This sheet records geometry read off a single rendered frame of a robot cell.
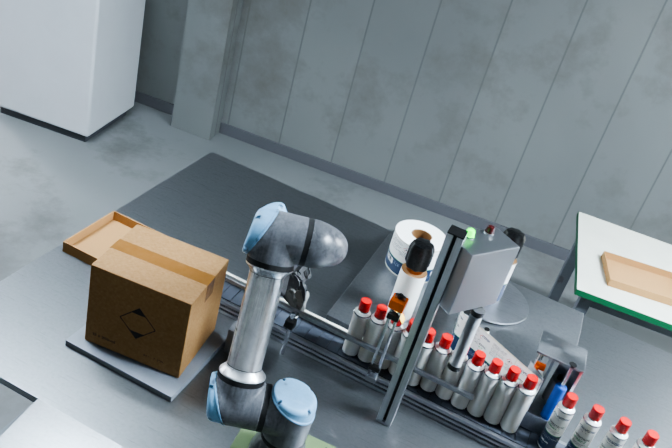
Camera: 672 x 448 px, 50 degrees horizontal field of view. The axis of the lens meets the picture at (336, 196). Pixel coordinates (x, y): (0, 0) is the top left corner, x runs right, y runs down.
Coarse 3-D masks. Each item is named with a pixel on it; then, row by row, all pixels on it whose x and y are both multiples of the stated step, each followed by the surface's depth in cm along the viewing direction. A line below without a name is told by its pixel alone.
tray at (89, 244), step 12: (108, 216) 259; (120, 216) 261; (84, 228) 249; (96, 228) 255; (108, 228) 258; (120, 228) 260; (132, 228) 261; (72, 240) 244; (84, 240) 249; (96, 240) 250; (108, 240) 252; (72, 252) 240; (84, 252) 238; (96, 252) 245
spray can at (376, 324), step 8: (376, 312) 215; (384, 312) 214; (376, 320) 216; (384, 320) 216; (368, 328) 218; (376, 328) 216; (368, 336) 218; (376, 336) 218; (376, 344) 220; (360, 352) 223; (368, 352) 221; (360, 360) 223; (368, 360) 222
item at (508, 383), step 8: (512, 368) 205; (504, 376) 208; (512, 376) 205; (504, 384) 206; (512, 384) 206; (496, 392) 209; (504, 392) 207; (512, 392) 207; (496, 400) 209; (504, 400) 208; (488, 408) 213; (496, 408) 210; (504, 408) 210; (488, 416) 213; (496, 416) 211; (496, 424) 213
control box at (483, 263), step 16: (480, 240) 184; (496, 240) 186; (464, 256) 179; (480, 256) 178; (496, 256) 182; (512, 256) 186; (464, 272) 179; (480, 272) 182; (496, 272) 186; (448, 288) 185; (464, 288) 182; (480, 288) 186; (496, 288) 191; (448, 304) 185; (464, 304) 187; (480, 304) 191
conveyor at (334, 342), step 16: (224, 288) 238; (240, 288) 240; (240, 304) 233; (304, 320) 234; (304, 336) 228; (320, 336) 229; (336, 336) 231; (336, 352) 224; (368, 368) 222; (432, 400) 216; (464, 416) 215; (496, 432) 211; (528, 432) 215
